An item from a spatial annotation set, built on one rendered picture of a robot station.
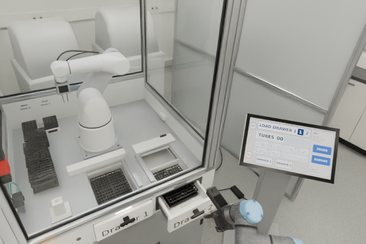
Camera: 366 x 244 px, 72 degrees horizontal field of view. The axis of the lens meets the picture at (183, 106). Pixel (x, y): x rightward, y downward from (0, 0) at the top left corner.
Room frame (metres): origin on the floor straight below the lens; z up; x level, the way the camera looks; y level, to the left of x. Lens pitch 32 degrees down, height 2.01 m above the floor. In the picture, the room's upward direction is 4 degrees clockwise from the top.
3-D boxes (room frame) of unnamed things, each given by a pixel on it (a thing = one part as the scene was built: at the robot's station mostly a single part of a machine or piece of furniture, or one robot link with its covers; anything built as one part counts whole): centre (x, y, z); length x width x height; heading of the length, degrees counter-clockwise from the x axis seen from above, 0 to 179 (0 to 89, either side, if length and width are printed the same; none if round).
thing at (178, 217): (0.80, -0.09, 0.87); 0.29 x 0.02 x 0.11; 123
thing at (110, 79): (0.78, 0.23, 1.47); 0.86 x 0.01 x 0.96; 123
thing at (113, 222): (0.74, 0.24, 0.87); 0.29 x 0.02 x 0.11; 123
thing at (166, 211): (0.98, 0.03, 0.86); 0.40 x 0.26 x 0.06; 33
